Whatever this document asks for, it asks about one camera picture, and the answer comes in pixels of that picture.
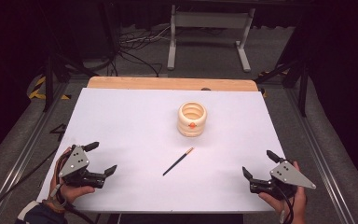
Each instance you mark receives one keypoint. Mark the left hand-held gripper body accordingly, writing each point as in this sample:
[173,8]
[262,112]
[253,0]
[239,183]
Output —
[74,162]

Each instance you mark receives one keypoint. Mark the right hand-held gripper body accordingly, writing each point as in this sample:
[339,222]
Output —
[287,177]

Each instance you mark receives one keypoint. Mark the dark pencil with tan end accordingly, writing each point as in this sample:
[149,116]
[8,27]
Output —
[178,161]

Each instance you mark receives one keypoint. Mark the cream ribbed pen holder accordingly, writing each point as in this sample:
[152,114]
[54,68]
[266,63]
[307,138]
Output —
[192,119]

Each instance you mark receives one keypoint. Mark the person's right hand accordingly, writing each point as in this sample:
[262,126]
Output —
[298,202]

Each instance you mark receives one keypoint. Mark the person's left hand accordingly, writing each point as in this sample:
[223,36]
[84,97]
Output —
[70,191]

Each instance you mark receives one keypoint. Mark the white board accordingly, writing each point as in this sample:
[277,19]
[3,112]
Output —
[155,130]

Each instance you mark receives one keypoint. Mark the yellow black floor tape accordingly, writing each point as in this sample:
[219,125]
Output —
[263,92]

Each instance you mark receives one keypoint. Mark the black tripod stand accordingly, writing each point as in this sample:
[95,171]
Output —
[298,68]
[56,71]

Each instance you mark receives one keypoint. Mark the wooden table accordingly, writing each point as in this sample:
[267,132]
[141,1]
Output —
[167,84]

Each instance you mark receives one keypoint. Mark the white metal stand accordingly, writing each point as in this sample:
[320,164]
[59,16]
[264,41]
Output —
[211,20]

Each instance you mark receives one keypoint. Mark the black triangular bracket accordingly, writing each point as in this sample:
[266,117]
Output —
[59,129]

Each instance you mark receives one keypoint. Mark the aluminium rail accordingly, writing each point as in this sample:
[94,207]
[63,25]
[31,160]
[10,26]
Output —
[21,155]
[320,149]

